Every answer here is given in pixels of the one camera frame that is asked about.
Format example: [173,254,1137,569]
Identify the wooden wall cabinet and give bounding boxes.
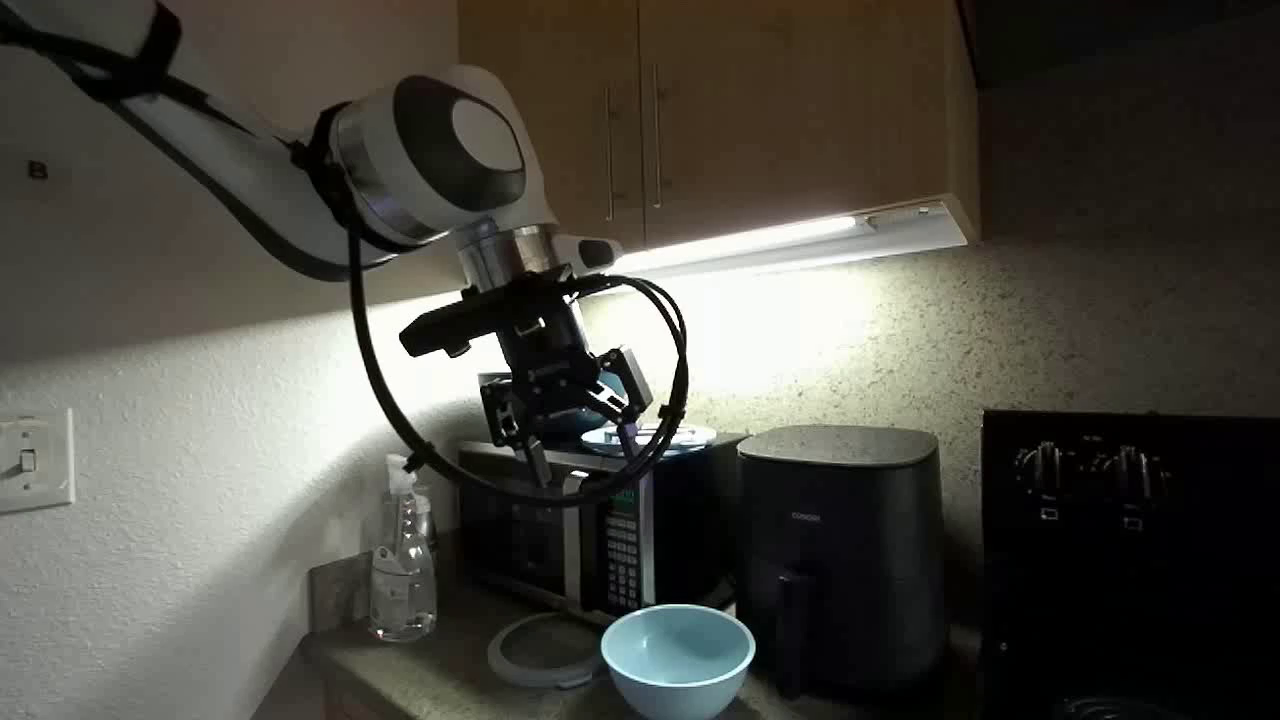
[456,0,984,254]

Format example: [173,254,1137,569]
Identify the light blue plate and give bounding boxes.
[576,421,718,463]

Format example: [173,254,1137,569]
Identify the black stove knob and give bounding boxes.
[1007,435,1072,527]
[1094,441,1169,532]

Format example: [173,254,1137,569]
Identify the under-cabinet light strip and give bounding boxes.
[613,195,975,279]

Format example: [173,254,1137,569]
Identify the black and silver microwave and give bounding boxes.
[456,434,742,632]

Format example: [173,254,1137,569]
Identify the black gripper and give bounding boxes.
[476,302,660,453]

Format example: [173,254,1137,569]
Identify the white wall light switch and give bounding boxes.
[0,404,79,522]

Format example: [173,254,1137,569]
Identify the black air fryer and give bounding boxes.
[736,426,953,706]

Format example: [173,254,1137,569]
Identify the clear spray bottle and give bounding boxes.
[365,453,444,647]

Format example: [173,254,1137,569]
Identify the black electric stove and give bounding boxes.
[978,410,1280,720]

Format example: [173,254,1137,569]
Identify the round grey container lid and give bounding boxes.
[484,607,608,691]

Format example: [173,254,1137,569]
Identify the light blue bowl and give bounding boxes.
[594,600,759,720]

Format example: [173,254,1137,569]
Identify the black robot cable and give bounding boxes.
[343,219,695,508]

